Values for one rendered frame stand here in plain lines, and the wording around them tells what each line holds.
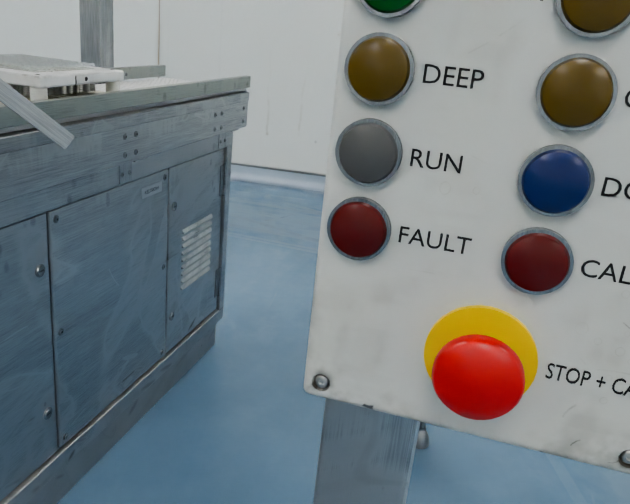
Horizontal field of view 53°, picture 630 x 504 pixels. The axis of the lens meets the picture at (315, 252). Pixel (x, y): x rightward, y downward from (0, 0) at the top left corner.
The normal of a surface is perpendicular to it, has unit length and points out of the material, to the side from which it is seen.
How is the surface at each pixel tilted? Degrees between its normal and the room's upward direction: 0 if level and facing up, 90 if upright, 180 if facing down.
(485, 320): 90
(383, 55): 87
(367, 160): 93
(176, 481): 0
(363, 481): 90
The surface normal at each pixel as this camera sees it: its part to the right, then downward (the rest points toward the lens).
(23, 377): 0.95, 0.19
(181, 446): 0.10, -0.94
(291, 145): -0.15, 0.32
